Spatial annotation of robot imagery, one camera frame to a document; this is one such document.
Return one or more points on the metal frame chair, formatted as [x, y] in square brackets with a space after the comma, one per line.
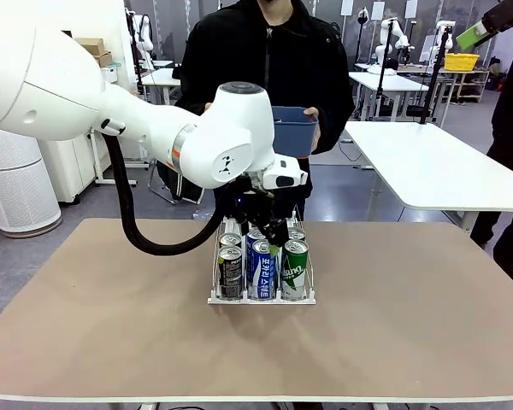
[162, 197]

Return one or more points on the person's left hand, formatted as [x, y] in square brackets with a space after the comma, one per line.
[316, 117]

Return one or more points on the red object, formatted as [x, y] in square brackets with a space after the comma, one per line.
[499, 83]

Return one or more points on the white cylindrical air purifier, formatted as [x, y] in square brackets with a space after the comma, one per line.
[17, 192]

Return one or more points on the black beverage can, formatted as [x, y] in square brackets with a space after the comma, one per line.
[230, 277]
[231, 239]

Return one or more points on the green beverage can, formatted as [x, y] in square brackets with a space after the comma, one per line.
[297, 234]
[295, 273]

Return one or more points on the white paper sign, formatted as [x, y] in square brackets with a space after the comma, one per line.
[347, 7]
[378, 12]
[410, 9]

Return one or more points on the yellow plastic crate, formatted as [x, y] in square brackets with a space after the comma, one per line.
[461, 63]

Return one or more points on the brown cardboard box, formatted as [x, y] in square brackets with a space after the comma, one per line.
[106, 60]
[92, 45]

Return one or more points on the person's right hand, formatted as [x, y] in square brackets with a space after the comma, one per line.
[208, 107]

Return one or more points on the white cabinet desk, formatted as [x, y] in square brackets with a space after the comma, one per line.
[68, 171]

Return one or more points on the white Franka left arm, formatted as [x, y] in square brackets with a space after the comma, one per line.
[68, 85]

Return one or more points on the person's left forearm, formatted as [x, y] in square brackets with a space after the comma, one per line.
[337, 119]

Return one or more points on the person's right forearm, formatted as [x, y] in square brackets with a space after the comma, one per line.
[192, 104]

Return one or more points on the low wooden shelf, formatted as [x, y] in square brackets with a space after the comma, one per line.
[470, 85]

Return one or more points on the blue plastic bin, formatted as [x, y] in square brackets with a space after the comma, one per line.
[295, 136]

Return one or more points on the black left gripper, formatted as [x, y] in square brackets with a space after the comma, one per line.
[252, 205]

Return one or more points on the white storage box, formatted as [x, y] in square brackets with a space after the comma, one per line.
[110, 75]

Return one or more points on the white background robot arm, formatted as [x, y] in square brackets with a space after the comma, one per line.
[446, 25]
[144, 38]
[387, 34]

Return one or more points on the bystander in dark clothes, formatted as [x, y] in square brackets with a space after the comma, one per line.
[508, 128]

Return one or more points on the black tripod pole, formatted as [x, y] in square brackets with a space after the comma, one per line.
[436, 72]

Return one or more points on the blue beverage can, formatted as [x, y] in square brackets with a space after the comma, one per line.
[254, 234]
[261, 277]

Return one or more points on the small wooden-top side table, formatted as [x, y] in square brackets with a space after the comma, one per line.
[97, 166]

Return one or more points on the person in black jacket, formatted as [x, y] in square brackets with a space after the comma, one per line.
[282, 55]

